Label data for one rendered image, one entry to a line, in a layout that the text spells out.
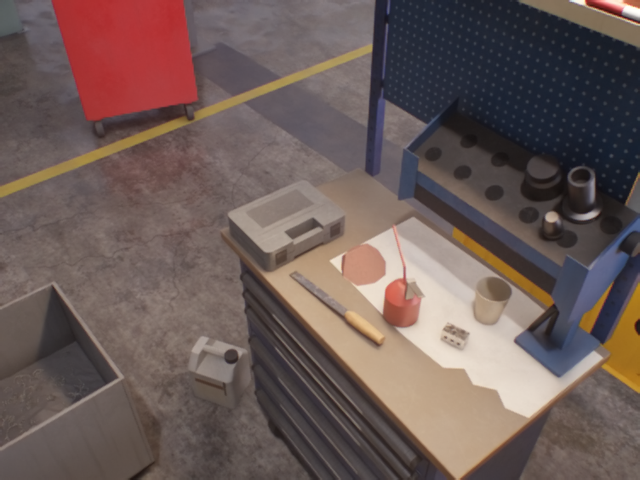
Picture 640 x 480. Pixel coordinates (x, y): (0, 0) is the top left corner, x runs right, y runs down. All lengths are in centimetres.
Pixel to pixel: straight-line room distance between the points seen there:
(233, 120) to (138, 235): 118
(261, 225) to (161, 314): 130
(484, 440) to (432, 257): 53
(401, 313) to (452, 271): 25
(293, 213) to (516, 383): 70
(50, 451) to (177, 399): 67
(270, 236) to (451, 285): 48
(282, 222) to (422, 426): 64
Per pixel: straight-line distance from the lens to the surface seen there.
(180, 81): 392
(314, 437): 187
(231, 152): 373
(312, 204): 166
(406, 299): 139
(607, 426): 263
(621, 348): 251
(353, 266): 155
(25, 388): 237
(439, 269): 160
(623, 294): 144
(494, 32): 142
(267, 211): 164
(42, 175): 384
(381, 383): 135
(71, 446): 203
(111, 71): 383
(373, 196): 181
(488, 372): 141
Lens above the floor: 206
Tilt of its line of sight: 42 degrees down
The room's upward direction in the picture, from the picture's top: straight up
